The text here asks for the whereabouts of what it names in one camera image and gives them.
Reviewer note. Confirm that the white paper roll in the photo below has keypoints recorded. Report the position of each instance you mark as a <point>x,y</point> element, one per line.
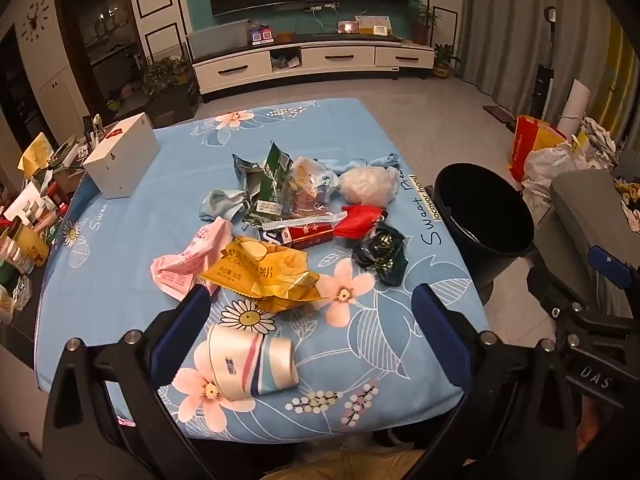
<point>574,105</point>

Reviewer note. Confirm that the pink wrapper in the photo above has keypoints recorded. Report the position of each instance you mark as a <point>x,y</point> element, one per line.
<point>190,260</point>

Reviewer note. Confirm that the black bucket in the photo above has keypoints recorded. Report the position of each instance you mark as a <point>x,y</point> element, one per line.
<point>480,205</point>

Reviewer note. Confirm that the tall potted plant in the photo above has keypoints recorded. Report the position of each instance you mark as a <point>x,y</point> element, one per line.
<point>422,20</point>

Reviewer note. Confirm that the dark green wrapper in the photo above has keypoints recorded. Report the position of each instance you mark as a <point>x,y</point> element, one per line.
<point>380,255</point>

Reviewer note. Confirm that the red yellow bag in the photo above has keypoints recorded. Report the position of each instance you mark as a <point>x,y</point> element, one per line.
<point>530,145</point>

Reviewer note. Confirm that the dark doormat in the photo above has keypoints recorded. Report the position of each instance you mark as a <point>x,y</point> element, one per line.
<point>500,113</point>

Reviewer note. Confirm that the red packet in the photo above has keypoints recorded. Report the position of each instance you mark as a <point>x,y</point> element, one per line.
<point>355,220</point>

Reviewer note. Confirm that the small potted plant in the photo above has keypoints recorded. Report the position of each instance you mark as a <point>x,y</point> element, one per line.
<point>444,60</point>

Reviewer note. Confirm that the large white sack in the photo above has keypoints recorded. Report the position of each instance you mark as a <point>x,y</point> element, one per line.
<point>550,165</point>

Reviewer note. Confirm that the upright vacuum cleaner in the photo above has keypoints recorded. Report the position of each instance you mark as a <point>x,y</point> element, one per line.
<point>545,80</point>

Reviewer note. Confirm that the grey sofa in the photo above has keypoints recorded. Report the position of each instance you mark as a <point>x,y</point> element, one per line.
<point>585,220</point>

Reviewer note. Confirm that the bushy plant on black stand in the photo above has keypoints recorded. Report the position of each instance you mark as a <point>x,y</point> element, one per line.
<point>167,85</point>

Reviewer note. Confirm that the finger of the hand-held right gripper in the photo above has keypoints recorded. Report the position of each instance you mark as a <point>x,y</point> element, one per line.
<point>607,266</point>

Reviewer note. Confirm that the red cigarette box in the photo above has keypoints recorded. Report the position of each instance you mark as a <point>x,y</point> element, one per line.
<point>310,235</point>

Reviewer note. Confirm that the clear plastic bag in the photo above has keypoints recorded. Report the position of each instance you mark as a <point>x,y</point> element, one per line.
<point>310,180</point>

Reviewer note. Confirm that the yellow box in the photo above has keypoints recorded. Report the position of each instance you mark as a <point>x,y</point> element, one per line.
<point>36,152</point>

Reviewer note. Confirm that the white television cabinet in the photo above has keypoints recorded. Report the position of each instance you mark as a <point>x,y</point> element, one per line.
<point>340,55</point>

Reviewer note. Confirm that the yellow snack packet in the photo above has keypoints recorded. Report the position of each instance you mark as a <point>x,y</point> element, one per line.
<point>260,270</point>

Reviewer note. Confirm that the white plastic bag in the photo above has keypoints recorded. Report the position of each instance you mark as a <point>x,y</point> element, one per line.
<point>367,185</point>

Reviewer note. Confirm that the knotted blue textured cloth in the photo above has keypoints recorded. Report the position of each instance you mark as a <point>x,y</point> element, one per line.
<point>380,160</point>

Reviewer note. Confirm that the striped paper cup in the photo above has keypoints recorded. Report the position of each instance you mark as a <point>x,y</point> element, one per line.
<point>250,360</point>

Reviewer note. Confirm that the clutter of bottles and boxes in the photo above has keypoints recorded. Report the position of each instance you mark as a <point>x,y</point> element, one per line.
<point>30,240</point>

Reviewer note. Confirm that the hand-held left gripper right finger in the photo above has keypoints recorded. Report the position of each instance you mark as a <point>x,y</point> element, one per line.
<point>440,330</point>

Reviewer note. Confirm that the green snack packet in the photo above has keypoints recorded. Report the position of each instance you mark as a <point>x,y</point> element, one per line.
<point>272,180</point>

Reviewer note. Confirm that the silver dark packet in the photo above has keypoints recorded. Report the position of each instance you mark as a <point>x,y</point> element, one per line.
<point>245,167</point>

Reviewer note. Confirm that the translucent storage box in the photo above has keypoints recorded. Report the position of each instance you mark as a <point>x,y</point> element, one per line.
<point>217,37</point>

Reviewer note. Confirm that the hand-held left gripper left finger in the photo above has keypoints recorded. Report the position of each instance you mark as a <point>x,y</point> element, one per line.
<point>185,330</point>

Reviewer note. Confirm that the wall clock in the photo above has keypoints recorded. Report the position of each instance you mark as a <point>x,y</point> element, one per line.
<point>35,21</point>

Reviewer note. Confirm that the desk calendar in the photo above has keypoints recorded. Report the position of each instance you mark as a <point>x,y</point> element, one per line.
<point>372,25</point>

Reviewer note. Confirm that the crumpled white paper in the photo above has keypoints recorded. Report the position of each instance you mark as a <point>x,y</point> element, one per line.
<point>600,140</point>

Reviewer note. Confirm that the blue floral blanket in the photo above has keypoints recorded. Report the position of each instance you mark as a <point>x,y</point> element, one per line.
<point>125,240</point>

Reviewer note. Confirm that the grey curtains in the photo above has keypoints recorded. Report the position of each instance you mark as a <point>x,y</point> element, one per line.
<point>510,30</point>

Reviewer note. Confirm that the pink box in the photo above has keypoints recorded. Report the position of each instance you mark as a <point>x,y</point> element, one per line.
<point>347,27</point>

